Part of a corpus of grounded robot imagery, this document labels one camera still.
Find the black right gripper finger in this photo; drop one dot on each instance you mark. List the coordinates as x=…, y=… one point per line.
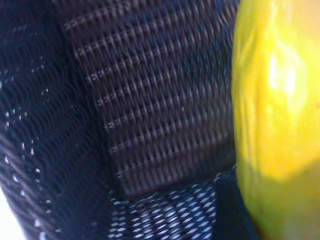
x=231, y=215

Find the yellow banana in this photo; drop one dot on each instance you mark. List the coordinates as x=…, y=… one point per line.
x=275, y=100

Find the dark brown wicker basket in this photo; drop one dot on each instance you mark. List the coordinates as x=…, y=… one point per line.
x=150, y=100

